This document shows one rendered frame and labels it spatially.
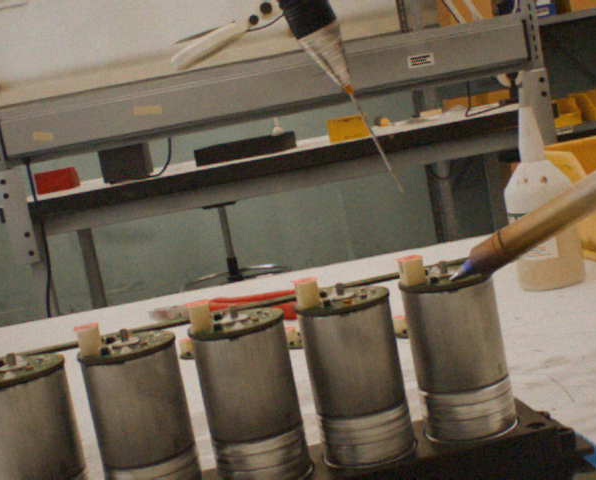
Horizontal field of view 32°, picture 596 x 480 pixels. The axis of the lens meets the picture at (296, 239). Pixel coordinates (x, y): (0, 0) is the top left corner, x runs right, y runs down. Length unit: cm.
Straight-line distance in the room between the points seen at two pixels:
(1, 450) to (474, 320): 12
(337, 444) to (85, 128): 233
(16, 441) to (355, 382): 8
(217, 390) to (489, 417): 7
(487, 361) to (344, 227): 442
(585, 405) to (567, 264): 18
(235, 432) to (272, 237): 443
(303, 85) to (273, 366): 228
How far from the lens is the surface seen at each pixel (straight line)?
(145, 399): 26
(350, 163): 260
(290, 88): 253
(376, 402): 26
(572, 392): 37
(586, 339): 43
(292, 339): 50
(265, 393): 26
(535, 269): 53
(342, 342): 26
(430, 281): 27
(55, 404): 26
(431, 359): 27
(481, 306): 27
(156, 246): 473
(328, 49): 25
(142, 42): 471
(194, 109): 254
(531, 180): 52
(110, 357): 25
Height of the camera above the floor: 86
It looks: 7 degrees down
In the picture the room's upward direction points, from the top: 11 degrees counter-clockwise
